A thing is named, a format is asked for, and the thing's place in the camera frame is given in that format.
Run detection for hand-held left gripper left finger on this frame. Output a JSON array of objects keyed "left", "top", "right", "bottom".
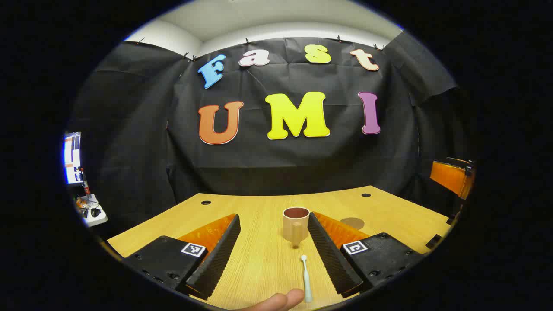
[{"left": 122, "top": 213, "right": 242, "bottom": 301}]

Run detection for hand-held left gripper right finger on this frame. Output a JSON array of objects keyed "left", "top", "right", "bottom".
[{"left": 307, "top": 211, "right": 426, "bottom": 298}]

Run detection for pale green toothbrush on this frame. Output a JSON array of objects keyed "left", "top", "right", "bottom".
[{"left": 301, "top": 255, "right": 313, "bottom": 303}]

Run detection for beige cup with handle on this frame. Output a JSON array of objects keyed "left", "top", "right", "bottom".
[{"left": 283, "top": 207, "right": 310, "bottom": 248}]

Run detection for light wooden desktop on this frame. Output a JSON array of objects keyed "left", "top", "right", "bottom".
[{"left": 107, "top": 186, "right": 452, "bottom": 311}]

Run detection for black backdrop cloth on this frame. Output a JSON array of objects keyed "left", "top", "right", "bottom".
[{"left": 65, "top": 31, "right": 476, "bottom": 237}]

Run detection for small white side table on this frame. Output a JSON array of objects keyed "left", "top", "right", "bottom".
[{"left": 76, "top": 194, "right": 108, "bottom": 228}]

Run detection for computer monitor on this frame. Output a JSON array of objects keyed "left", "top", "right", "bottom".
[{"left": 63, "top": 132, "right": 83, "bottom": 185}]

